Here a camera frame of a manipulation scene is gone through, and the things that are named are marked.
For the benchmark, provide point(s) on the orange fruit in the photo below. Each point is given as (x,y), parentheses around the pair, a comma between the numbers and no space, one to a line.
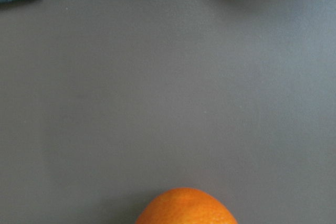
(185,205)

